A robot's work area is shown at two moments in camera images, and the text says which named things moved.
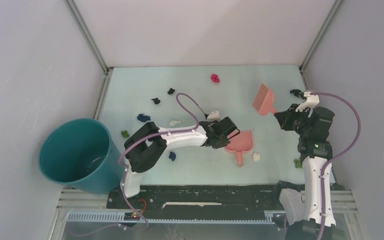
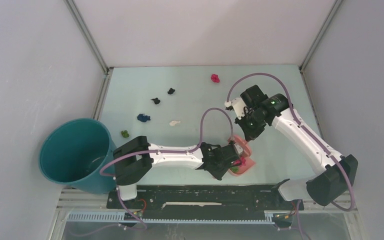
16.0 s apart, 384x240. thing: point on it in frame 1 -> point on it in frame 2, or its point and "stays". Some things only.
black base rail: (198, 202) stays
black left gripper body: (222, 141) -> (221, 168)
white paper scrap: (172, 123) stays
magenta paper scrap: (215, 78) stays
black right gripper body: (296, 121) -> (251, 124)
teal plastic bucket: (82, 154) stays
